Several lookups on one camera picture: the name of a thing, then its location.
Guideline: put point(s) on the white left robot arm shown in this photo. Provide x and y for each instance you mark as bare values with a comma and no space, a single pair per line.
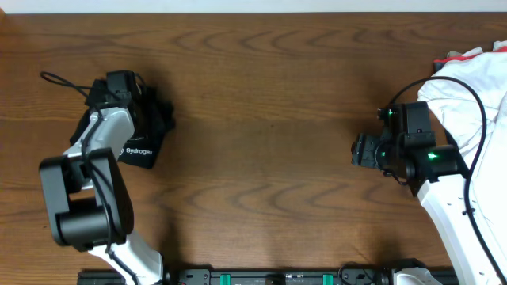
87,202

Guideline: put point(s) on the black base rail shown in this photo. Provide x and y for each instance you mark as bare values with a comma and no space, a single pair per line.
404,272

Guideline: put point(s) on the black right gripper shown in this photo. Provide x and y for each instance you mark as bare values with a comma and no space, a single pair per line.
363,150

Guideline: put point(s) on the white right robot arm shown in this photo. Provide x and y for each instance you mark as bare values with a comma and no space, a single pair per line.
441,174

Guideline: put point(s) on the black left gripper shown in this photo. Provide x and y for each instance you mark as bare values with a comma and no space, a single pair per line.
150,110

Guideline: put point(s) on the red and white garment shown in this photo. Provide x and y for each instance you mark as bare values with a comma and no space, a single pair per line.
438,64

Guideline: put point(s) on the white clothes pile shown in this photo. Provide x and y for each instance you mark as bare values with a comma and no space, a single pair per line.
469,100

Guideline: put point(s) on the black t-shirt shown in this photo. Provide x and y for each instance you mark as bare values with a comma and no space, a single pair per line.
125,123

